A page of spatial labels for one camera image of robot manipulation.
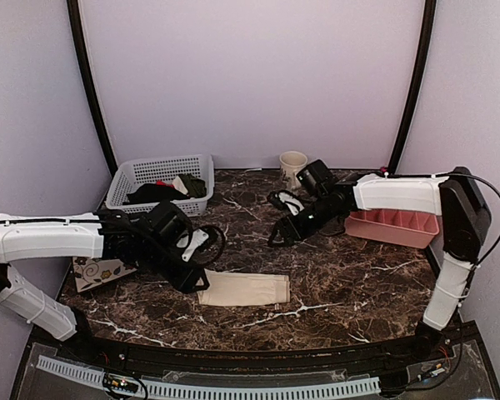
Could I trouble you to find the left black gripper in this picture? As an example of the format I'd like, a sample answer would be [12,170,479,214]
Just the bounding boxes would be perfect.
[137,237,208,293]

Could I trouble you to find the cream cotton boxer underwear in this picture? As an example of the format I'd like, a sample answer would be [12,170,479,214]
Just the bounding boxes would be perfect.
[197,270,291,307]

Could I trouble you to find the cream ceramic mug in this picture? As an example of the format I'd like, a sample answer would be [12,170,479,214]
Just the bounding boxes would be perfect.
[279,151,308,190]

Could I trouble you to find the red garment in basket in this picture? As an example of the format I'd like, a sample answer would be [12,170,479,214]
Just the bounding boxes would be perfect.
[156,180,173,188]

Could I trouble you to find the small white garment in basket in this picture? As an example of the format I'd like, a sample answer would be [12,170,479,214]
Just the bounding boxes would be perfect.
[172,176,190,196]

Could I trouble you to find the left black frame post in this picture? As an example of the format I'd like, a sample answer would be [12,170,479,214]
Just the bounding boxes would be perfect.
[66,0,118,176]

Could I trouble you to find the white slotted cable duct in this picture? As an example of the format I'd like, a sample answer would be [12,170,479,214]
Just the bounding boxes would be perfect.
[36,356,381,400]

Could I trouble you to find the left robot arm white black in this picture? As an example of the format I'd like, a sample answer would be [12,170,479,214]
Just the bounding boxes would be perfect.
[0,202,209,363]

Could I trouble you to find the black garment in basket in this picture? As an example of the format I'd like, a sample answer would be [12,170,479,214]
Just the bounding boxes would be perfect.
[122,183,189,205]

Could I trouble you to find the black front table rail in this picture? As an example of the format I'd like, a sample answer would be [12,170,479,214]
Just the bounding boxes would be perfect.
[16,321,488,381]

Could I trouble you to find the pink divided organizer tray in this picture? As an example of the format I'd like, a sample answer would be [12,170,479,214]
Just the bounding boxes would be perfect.
[345,209,440,249]

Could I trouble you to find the olive green garment in basket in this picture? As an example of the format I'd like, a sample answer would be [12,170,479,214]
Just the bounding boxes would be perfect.
[178,174,208,198]

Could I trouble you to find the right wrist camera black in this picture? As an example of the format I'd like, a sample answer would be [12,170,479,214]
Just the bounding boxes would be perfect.
[296,159,338,198]

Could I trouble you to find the white plastic laundry basket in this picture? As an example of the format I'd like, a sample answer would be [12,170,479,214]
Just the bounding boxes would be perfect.
[105,154,214,217]

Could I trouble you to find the right black frame post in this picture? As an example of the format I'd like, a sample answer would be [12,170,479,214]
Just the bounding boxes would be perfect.
[387,0,437,173]

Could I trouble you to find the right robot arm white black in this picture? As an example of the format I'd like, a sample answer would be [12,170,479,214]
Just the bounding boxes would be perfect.
[268,160,492,362]

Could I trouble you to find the floral square tile coaster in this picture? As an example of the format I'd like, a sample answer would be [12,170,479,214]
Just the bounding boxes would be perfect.
[72,257,137,293]

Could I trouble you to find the black frame post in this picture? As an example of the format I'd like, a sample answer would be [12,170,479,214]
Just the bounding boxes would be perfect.
[66,0,118,176]
[387,0,437,173]

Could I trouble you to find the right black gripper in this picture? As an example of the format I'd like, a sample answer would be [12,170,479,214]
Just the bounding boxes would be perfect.
[267,193,342,247]

